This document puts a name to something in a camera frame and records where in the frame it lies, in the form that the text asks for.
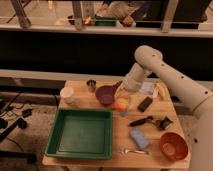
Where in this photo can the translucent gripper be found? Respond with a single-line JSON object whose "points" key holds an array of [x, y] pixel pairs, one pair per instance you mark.
{"points": [[122, 93]]}

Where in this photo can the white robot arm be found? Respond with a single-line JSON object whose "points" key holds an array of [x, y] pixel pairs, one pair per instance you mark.
{"points": [[193, 95]]}

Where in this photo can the green plastic tray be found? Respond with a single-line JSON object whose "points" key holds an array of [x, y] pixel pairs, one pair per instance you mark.
{"points": [[81, 134]]}

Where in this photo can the brown pine cone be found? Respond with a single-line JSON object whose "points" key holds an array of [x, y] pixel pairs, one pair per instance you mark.
{"points": [[117, 84]]}

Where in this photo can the purple bowl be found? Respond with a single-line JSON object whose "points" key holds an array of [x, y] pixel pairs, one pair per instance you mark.
{"points": [[105, 94]]}

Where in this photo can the blue plastic cup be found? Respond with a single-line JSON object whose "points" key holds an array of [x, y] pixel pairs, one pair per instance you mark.
{"points": [[124, 112]]}

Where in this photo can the clear plastic bag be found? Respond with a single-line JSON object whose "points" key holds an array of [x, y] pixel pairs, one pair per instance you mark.
{"points": [[147, 88]]}

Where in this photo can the black rectangular block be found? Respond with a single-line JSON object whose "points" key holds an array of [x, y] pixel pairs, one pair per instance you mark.
{"points": [[145, 104]]}

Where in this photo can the wooden table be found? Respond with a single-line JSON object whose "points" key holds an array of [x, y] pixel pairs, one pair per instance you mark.
{"points": [[120, 138]]}

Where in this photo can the small metal cup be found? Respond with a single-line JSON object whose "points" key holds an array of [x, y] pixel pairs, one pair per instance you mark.
{"points": [[91, 85]]}

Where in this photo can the yellow banana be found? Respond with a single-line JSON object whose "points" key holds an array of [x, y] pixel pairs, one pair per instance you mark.
{"points": [[159, 91]]}

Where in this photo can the black binder clip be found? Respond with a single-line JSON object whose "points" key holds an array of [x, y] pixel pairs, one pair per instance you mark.
{"points": [[164, 123]]}

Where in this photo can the white paper cup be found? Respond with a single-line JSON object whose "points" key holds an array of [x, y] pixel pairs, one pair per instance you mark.
{"points": [[67, 95]]}

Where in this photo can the silver fork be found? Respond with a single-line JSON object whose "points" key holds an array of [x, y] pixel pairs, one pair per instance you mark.
{"points": [[125, 151]]}

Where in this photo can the green background box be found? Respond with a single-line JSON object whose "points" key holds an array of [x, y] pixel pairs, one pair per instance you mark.
{"points": [[105, 22]]}

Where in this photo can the red-orange bowl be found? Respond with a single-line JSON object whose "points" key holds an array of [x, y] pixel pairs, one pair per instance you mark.
{"points": [[173, 146]]}

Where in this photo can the black handled peeler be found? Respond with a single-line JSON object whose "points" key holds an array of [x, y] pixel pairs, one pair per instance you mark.
{"points": [[140, 121]]}

